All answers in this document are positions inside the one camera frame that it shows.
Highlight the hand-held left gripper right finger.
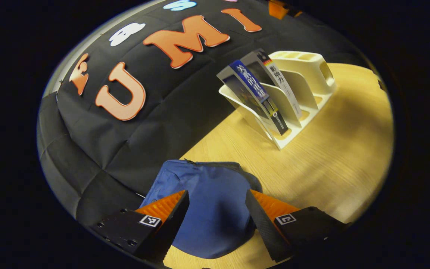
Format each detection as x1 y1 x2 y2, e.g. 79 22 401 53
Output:
245 189 350 262

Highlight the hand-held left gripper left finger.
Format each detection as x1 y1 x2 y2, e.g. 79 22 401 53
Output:
90 190 190 262

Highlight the blue schoolbag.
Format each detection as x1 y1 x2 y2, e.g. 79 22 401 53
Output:
139 160 263 260

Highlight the cream bookshelf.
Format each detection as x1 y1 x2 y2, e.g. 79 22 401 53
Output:
219 50 337 151

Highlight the white portrait book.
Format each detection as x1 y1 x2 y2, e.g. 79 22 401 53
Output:
241 48 302 120

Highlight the blue night-scene book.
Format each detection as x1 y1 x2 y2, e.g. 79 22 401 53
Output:
217 60 289 137

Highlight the black backdrop cloth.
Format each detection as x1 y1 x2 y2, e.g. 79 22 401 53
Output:
38 0 368 226

